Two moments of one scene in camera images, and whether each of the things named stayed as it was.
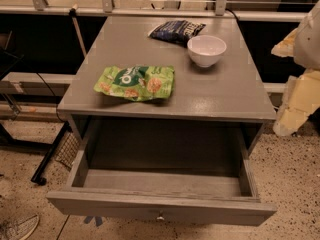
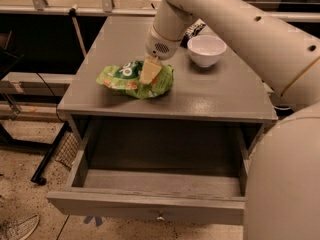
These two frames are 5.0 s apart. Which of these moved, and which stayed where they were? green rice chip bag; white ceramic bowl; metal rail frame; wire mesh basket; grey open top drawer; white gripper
Moved: white gripper; green rice chip bag
Stayed: white ceramic bowl; grey open top drawer; wire mesh basket; metal rail frame
